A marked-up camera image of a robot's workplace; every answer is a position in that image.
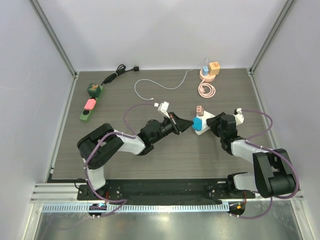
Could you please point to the dusty pink usb charger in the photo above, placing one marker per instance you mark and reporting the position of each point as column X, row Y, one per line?
column 199, row 111

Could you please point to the round pink power socket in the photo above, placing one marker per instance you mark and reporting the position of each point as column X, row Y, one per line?
column 206, row 78

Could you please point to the blue plug adapter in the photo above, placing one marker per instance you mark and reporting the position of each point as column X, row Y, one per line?
column 197, row 124

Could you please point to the dark green cube adapter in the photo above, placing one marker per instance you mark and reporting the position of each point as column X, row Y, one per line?
column 94, row 90

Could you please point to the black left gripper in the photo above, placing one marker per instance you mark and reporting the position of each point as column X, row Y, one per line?
column 185, row 124

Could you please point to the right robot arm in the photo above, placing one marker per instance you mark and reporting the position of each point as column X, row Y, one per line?
column 273, row 173

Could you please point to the left aluminium frame post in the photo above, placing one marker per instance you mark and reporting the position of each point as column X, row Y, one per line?
column 52, row 35

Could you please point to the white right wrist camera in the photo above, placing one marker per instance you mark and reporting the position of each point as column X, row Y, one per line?
column 238, row 115

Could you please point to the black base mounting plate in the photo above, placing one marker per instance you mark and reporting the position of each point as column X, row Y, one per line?
column 172, row 192

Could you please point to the aluminium front rail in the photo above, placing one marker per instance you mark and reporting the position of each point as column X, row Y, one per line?
column 66, row 192

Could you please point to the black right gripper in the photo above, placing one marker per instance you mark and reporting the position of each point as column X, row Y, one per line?
column 217, row 122

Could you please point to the aluminium frame post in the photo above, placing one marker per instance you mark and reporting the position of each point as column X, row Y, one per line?
column 284, row 12
column 52, row 35

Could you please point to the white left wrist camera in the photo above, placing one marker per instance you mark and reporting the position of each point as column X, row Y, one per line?
column 162, row 108

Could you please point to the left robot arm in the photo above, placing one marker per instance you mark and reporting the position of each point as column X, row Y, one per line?
column 100, row 145

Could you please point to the orange cube socket adapter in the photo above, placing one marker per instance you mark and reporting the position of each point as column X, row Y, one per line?
column 213, row 68

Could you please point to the green power strip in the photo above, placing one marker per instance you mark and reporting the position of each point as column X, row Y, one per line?
column 86, row 115

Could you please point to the light blue usb charger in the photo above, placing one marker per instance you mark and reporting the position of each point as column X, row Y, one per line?
column 205, row 70

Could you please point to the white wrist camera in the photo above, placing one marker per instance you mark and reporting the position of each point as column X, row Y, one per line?
column 238, row 115
column 162, row 108

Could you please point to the white triangular power strip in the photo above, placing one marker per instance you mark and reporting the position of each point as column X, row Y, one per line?
column 205, row 128

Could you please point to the right aluminium frame post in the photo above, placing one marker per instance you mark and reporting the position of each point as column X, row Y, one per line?
column 284, row 12

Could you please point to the slotted cable duct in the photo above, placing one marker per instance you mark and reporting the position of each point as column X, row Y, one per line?
column 98, row 208

